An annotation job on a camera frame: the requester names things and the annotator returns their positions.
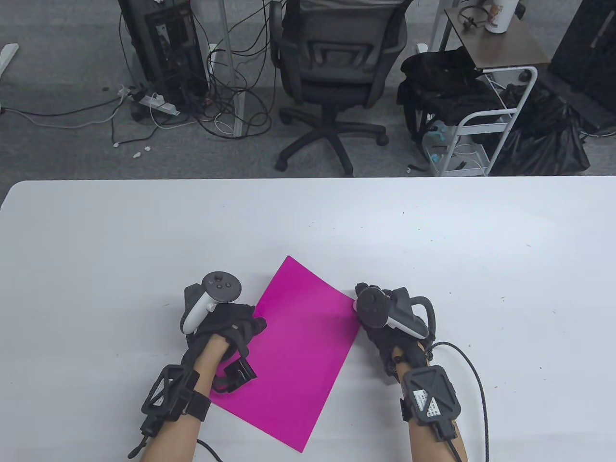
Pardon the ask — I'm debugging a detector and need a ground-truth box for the black left wrist tracker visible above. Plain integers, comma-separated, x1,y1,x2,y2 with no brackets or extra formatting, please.
141,364,212,436

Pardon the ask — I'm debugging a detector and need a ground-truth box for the thin black glove cable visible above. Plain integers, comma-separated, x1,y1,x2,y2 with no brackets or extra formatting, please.
195,438,223,462

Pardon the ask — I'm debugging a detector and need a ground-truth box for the black right wrist tracker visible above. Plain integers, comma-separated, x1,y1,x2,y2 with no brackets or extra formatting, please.
399,365,462,427

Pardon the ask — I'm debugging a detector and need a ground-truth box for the black earphone cable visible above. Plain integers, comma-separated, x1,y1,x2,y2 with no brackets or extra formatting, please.
456,4,483,28

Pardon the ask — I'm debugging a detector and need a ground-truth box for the black left wrist camera module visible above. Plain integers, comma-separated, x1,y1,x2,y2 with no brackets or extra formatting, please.
211,358,258,395

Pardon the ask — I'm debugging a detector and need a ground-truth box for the white grey right hand controller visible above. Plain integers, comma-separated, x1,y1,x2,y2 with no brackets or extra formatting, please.
353,287,436,340

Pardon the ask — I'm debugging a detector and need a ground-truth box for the person's left hand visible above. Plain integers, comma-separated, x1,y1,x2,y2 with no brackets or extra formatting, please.
184,284,268,383

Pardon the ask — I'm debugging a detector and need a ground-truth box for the black trash bag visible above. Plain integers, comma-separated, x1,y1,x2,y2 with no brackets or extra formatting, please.
490,84,591,177

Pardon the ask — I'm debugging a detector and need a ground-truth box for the white grey hand controller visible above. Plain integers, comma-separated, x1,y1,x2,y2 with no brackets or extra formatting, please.
180,272,242,335
353,287,436,340

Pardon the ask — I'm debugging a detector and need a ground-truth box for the white desk foot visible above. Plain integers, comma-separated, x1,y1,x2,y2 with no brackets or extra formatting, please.
0,43,20,78

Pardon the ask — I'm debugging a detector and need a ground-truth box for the white rolling cart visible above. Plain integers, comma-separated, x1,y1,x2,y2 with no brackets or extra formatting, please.
423,7,552,177

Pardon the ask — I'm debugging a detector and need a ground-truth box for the person's left forearm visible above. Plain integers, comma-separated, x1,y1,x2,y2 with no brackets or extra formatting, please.
139,335,228,462

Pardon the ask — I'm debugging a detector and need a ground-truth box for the magenta paper sheet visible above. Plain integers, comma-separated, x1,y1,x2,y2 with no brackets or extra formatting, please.
210,256,362,453

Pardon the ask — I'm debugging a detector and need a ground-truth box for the person's right forearm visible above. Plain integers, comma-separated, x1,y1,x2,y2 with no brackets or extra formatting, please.
391,337,468,462

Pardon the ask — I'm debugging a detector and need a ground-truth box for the black wrist tracker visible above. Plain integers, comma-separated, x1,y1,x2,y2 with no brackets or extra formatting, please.
141,364,212,436
399,365,462,427

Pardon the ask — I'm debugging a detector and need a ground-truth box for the white grey left hand controller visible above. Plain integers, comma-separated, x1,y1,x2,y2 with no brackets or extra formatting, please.
180,272,242,335

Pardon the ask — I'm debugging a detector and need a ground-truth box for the person's right hand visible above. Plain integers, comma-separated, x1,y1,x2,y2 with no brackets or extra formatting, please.
355,282,436,385

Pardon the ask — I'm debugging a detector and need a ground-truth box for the tangle of black floor cables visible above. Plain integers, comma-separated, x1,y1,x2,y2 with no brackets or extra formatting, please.
195,0,275,141

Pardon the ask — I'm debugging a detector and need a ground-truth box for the white power strip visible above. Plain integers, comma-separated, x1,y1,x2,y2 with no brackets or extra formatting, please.
139,93,181,116

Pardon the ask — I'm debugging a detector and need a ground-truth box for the white printed bottle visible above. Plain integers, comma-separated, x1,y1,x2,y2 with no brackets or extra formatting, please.
484,0,523,35

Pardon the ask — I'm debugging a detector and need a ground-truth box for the black office chair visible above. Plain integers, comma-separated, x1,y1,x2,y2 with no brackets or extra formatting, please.
269,0,415,177

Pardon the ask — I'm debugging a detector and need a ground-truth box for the black backpack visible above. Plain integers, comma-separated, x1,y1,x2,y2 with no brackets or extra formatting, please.
397,46,512,145

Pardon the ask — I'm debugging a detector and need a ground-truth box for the black computer tower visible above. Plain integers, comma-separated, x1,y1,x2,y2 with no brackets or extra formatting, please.
117,0,211,121

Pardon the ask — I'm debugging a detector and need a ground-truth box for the white floor cable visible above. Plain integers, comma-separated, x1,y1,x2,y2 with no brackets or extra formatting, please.
0,87,133,129

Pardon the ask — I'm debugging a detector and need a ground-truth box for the black braided glove cable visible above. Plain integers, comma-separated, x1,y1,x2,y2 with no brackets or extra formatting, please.
430,341,492,462

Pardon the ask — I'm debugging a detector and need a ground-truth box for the large black case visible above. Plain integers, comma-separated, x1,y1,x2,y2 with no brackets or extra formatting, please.
548,0,616,136

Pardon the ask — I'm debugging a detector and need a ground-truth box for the white desk leg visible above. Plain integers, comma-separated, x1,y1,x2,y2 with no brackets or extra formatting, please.
218,0,246,138

